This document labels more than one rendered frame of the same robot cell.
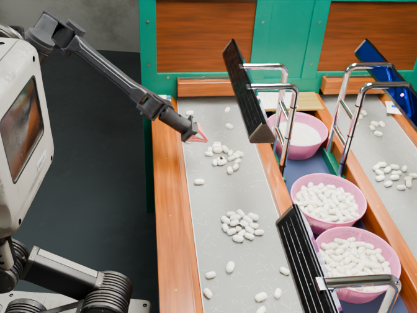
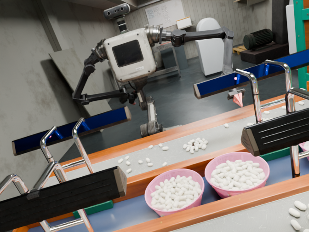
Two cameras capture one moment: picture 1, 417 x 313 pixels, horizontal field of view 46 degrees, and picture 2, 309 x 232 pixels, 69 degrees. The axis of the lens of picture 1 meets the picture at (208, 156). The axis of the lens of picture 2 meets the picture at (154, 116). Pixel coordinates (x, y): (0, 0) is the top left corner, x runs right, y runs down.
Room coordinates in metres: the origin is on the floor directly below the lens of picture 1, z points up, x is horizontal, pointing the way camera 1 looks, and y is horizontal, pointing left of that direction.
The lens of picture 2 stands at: (1.20, -1.26, 1.41)
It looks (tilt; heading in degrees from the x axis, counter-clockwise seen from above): 20 degrees down; 101
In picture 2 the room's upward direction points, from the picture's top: 18 degrees counter-clockwise
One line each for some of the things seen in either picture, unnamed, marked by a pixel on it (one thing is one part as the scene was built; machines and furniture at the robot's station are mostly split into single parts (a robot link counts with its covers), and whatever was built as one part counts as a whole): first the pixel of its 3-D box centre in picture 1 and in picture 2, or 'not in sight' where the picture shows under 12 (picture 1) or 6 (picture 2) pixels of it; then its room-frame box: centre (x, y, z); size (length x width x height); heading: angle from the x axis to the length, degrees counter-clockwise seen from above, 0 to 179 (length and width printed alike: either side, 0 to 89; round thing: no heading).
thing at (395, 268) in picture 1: (352, 267); (176, 195); (1.04, -0.48, 0.72); 0.27 x 0.27 x 0.10
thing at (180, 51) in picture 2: not in sight; (174, 55); (1.03, 6.97, 0.43); 1.60 x 0.82 x 0.86; 90
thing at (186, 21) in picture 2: not in sight; (183, 22); (1.65, 7.59, 1.35); 0.52 x 0.43 x 0.29; 0
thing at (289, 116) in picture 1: (262, 126); (266, 110); (1.55, -0.20, 0.90); 0.20 x 0.19 x 0.45; 9
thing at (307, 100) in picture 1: (284, 101); not in sight; (1.97, -0.33, 0.77); 0.33 x 0.15 x 0.01; 99
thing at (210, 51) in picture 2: not in sight; (212, 46); (2.04, 4.51, 0.66); 0.74 x 0.62 x 1.32; 177
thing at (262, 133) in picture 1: (245, 84); (254, 72); (1.54, -0.12, 1.08); 0.62 x 0.08 x 0.07; 9
